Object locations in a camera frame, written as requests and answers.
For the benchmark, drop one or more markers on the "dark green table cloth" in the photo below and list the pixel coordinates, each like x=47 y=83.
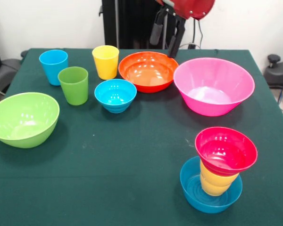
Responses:
x=108 y=176

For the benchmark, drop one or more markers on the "green cup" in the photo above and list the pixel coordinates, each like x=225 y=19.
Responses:
x=74 y=89

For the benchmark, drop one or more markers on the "tall yellow cup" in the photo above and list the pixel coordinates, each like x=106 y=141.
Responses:
x=106 y=68

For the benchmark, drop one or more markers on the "large pink bowl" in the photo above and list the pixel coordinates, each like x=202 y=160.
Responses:
x=214 y=80

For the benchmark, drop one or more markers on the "blue cup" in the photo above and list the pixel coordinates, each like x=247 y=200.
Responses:
x=52 y=68

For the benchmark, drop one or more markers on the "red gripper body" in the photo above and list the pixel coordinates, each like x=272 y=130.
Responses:
x=193 y=8

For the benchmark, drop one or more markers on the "short yellow cup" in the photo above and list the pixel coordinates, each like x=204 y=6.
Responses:
x=212 y=190
x=217 y=179

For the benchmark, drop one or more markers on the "small red bowl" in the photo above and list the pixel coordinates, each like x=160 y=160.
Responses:
x=226 y=150

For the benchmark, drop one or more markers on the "orange bowl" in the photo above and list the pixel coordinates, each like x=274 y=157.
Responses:
x=146 y=73

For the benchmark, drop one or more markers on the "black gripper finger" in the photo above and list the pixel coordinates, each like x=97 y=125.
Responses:
x=155 y=33
x=174 y=47

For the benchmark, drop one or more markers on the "large green bowl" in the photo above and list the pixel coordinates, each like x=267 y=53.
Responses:
x=23 y=120

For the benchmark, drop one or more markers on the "dark blue bowl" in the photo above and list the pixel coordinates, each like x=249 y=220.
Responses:
x=191 y=188

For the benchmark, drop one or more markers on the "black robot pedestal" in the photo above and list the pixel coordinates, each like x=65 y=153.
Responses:
x=132 y=23

